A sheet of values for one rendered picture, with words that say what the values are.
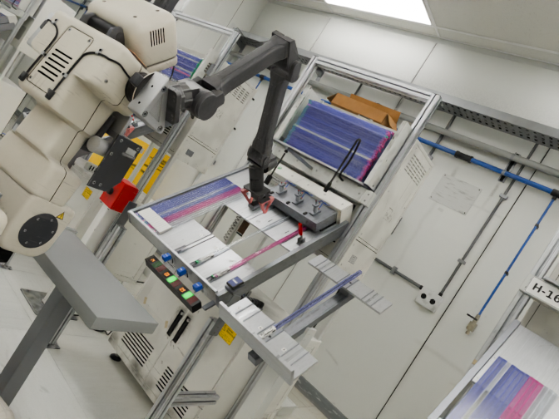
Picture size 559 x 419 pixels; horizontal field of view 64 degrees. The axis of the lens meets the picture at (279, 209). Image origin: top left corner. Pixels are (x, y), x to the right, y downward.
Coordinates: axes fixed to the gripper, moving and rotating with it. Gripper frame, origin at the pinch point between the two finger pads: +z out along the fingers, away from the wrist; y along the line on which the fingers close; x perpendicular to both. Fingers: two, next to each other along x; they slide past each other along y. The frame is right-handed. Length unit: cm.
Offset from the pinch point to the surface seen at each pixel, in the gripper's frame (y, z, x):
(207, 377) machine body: -15, 61, 42
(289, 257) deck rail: -20.7, 13.7, 0.6
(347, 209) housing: -18.2, 8.5, -35.8
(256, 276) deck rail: -20.9, 13.0, 18.0
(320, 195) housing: -4.2, 7.4, -33.3
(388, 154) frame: -22, -13, -56
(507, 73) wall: 17, 6, -254
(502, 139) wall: -7, 40, -219
